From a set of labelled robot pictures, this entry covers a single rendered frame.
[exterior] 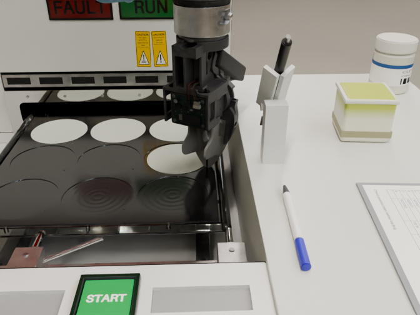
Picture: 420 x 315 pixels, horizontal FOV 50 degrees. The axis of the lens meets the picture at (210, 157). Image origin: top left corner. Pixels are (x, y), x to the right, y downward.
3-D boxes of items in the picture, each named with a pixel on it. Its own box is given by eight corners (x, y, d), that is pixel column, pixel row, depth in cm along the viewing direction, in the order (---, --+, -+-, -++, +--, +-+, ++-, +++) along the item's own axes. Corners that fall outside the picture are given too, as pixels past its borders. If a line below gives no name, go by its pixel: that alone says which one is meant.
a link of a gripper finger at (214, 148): (193, 180, 69) (192, 125, 65) (211, 162, 74) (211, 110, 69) (211, 185, 68) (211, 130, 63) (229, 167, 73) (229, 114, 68)
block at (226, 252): (216, 259, 57) (216, 240, 55) (243, 259, 57) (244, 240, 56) (220, 309, 50) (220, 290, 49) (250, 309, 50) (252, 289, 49)
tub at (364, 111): (329, 120, 72) (335, 80, 69) (377, 122, 72) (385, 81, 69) (338, 143, 66) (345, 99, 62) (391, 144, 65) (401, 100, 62)
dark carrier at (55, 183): (35, 119, 90) (34, 116, 89) (209, 116, 91) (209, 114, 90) (-43, 230, 60) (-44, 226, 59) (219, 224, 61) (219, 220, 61)
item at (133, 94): (15, 130, 96) (5, 88, 91) (224, 127, 97) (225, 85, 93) (13, 134, 94) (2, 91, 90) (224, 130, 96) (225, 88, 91)
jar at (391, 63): (362, 82, 88) (370, 32, 83) (398, 81, 88) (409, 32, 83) (375, 95, 82) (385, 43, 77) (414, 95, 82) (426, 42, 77)
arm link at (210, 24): (190, -6, 64) (244, 0, 60) (191, 27, 66) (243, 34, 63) (161, 4, 58) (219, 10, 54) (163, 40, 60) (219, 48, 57)
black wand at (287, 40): (295, 40, 49) (294, 31, 50) (282, 40, 49) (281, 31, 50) (269, 128, 67) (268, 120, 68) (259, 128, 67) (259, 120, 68)
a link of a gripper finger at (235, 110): (205, 140, 70) (204, 87, 66) (210, 135, 71) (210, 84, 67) (232, 147, 68) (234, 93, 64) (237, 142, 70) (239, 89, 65)
